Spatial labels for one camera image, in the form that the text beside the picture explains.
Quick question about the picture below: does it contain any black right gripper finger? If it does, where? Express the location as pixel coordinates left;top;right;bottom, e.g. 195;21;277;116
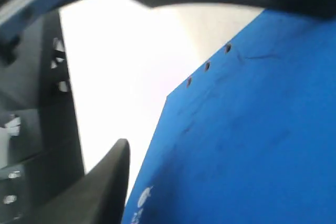
25;138;130;224

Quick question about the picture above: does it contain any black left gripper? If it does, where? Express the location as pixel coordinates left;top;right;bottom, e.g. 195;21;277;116
1;11;84;223

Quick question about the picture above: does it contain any blue ring binder notebook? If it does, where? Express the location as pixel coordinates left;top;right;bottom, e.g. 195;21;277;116
0;0;336;224

